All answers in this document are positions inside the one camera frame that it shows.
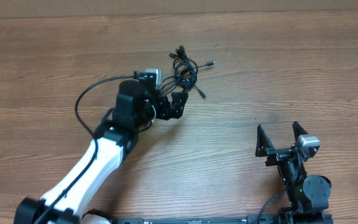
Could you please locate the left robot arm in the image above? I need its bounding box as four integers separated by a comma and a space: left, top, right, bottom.
14, 70, 188, 223

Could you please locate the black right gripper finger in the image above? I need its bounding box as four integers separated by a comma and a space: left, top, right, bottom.
292, 121, 309, 142
255, 124, 275, 157

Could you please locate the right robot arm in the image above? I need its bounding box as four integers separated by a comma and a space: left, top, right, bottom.
255, 121, 333, 224

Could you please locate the black thick plug cable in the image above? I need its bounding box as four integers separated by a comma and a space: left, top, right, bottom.
168, 45, 198, 82

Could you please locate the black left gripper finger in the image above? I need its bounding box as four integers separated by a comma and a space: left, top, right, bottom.
170, 92, 188, 119
157, 96, 172, 120

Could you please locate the black short usb cable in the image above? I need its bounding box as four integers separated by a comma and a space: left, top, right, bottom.
175, 60, 216, 101

